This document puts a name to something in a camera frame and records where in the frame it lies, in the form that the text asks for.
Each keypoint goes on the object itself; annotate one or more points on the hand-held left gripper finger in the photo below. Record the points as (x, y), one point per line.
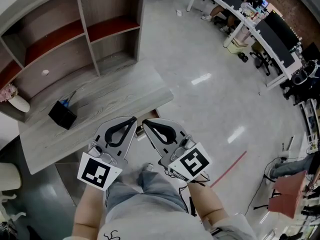
(100, 134)
(130, 144)

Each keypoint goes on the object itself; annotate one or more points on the gray wooden shelf unit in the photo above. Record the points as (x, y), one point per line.
(62, 34)

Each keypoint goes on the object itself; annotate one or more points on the pale yellow box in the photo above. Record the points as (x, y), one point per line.
(238, 46)

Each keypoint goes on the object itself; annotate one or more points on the black pen holder box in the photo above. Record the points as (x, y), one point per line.
(62, 116)

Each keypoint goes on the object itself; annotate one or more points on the person's gray shirt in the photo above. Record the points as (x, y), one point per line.
(155, 224)

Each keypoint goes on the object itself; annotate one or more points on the white ribbed vase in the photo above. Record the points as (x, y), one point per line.
(20, 104)

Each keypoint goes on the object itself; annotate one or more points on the person's right forearm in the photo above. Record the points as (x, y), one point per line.
(207, 201)

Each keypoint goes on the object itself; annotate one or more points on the red stool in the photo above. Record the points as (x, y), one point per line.
(287, 194)

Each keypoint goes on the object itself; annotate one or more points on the person's blue jeans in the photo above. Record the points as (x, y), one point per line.
(150, 189)

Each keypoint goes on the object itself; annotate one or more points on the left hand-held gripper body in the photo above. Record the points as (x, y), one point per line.
(95, 172)

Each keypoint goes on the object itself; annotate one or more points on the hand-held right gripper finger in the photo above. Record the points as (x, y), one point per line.
(157, 146)
(178, 130)

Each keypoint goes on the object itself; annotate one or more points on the blue-handled scissors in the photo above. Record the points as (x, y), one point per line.
(67, 101)

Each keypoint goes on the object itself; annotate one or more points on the person's left forearm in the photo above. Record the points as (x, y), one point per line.
(87, 209)

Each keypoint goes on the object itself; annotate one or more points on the person's shoe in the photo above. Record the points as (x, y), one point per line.
(149, 167)

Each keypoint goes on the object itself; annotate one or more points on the wooden drawer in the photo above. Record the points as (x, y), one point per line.
(152, 115)

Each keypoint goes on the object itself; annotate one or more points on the white paper scrap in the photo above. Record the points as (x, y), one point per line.
(180, 12)

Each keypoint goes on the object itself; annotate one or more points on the gray wooden desk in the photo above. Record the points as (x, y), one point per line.
(112, 101)

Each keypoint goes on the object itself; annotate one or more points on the cream chair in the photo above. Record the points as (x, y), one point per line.
(8, 176)

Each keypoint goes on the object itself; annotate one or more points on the small black floor object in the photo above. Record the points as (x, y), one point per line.
(242, 57)

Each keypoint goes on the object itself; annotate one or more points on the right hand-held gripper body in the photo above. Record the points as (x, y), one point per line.
(195, 161)

